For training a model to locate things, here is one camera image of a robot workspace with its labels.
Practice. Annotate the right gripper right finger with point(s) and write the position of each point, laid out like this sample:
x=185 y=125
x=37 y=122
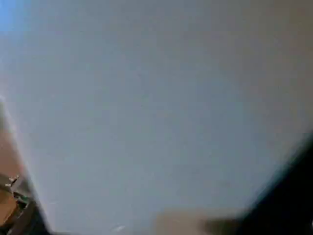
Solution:
x=288 y=195

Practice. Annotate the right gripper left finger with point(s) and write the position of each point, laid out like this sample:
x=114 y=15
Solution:
x=27 y=220

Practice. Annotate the white plastic table leg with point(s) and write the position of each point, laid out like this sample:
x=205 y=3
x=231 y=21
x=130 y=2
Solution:
x=146 y=110

